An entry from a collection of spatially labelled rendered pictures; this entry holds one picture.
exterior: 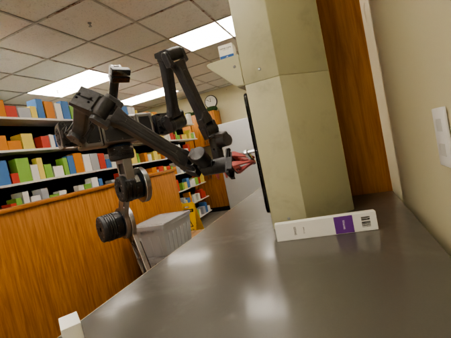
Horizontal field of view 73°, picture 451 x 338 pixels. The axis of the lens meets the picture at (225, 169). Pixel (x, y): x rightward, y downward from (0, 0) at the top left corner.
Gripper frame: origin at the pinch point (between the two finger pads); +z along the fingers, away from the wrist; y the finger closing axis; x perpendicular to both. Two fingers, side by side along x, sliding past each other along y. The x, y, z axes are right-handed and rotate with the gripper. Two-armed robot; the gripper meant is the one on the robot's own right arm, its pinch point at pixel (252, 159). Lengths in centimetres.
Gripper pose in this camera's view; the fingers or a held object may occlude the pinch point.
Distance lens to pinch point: 109.5
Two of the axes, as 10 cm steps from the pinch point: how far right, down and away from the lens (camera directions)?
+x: 4.0, 4.1, 8.2
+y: 0.2, -9.0, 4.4
